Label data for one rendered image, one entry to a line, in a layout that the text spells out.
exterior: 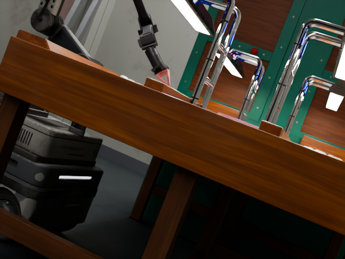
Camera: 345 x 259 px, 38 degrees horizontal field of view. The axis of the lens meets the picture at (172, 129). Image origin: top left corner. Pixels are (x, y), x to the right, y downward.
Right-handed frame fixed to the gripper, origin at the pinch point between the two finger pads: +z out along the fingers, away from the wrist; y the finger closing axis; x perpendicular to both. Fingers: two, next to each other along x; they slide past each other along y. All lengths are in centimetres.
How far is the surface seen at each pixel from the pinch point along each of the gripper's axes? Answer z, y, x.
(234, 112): 16, 74, -16
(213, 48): 17, -73, -30
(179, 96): 28, -83, -15
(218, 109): 9, 74, -9
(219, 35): 15, -73, -34
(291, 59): 33, -74, -49
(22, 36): -7, -100, 15
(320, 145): 57, 74, -50
